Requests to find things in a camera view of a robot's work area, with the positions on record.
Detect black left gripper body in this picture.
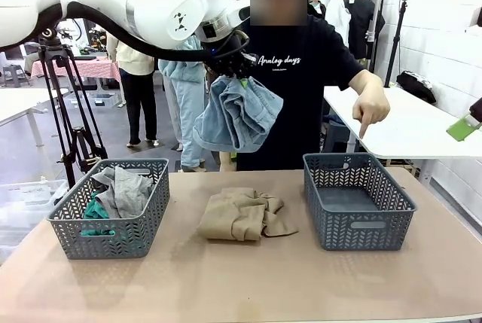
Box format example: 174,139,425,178
205,32,252,79

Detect light blue denim shorts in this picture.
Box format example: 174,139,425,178
192,75,284,154

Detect beige garment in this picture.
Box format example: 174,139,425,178
196,187,299,242

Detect grey t-shirt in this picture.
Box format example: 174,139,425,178
91,166,155,221

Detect teal garment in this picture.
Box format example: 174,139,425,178
82,190,116,236

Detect person's left forearm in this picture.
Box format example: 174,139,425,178
348,69,386,100

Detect person's left hand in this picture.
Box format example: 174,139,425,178
352,87,392,140

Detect mannequin in light blue fleece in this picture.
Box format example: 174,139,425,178
157,35,210,172

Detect large white table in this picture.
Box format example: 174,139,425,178
323,84,482,160

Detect person in black t-shirt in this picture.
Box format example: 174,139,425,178
235,0,365,172

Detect black bag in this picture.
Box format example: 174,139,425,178
395,70,438,105

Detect mannequin in cream jacket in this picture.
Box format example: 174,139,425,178
106,32,158,149

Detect black light stand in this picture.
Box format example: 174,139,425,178
383,0,410,89

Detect mannequin in white shirt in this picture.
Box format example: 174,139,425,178
325,0,353,47

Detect mannequin in black shirt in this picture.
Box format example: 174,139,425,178
344,0,386,72

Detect white storage crate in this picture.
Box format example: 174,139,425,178
85,92,122,108

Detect table with pink cloth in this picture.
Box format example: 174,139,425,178
30,55,121,83

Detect black leaning stand pole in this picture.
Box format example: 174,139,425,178
367,0,389,74

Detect grey plastic woven-pattern basket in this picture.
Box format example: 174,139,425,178
303,152,418,251
47,157,171,261

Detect seated person in white shirt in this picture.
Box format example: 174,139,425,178
23,41,43,75

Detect small white table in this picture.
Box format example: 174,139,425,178
0,87,71,151

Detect grey stool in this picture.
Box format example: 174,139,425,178
2,65,31,87

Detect clear plastic storage bin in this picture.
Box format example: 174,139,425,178
0,178,69,264

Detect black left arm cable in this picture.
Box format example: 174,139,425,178
37,2,252,62

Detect black camera on tripod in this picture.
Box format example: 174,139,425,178
37,27,108,188

